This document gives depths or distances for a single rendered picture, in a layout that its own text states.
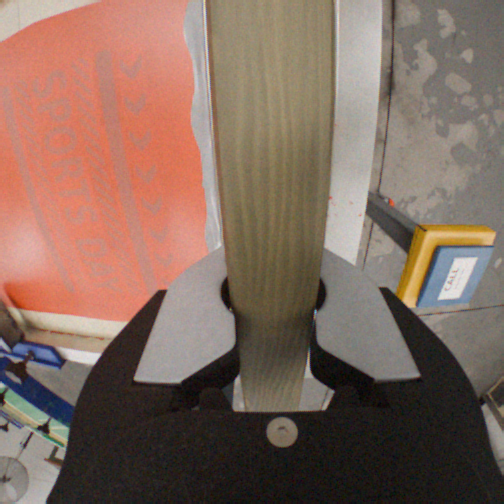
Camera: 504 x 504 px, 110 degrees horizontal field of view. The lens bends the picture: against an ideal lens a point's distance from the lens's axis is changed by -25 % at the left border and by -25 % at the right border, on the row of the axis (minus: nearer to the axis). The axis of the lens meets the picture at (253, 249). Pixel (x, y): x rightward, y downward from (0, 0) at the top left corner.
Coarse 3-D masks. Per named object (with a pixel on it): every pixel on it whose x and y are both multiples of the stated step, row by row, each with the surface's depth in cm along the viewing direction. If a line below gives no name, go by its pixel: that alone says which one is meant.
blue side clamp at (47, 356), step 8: (0, 344) 36; (24, 344) 34; (32, 344) 35; (40, 344) 35; (0, 352) 36; (16, 352) 36; (24, 352) 36; (40, 352) 35; (48, 352) 34; (56, 352) 35; (32, 360) 36; (40, 360) 36; (48, 360) 36; (56, 360) 35; (64, 360) 37; (56, 368) 35
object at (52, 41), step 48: (144, 0) 16; (192, 0) 16; (0, 48) 16; (48, 48) 17; (96, 48) 17; (144, 48) 18; (192, 96) 20; (0, 144) 22; (192, 144) 22; (0, 192) 25
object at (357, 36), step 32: (0, 0) 13; (352, 0) 13; (352, 32) 14; (352, 64) 15; (352, 96) 17; (352, 128) 18; (352, 160) 19; (352, 192) 21; (352, 224) 22; (352, 256) 24; (64, 352) 36; (96, 352) 35
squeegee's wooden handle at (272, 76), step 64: (256, 0) 4; (320, 0) 4; (256, 64) 4; (320, 64) 4; (256, 128) 5; (320, 128) 5; (256, 192) 6; (320, 192) 6; (256, 256) 7; (320, 256) 7; (256, 320) 8; (256, 384) 10
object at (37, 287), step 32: (192, 192) 25; (0, 224) 27; (32, 224) 27; (192, 224) 27; (0, 256) 30; (32, 256) 30; (192, 256) 29; (0, 288) 34; (32, 288) 33; (128, 320) 35
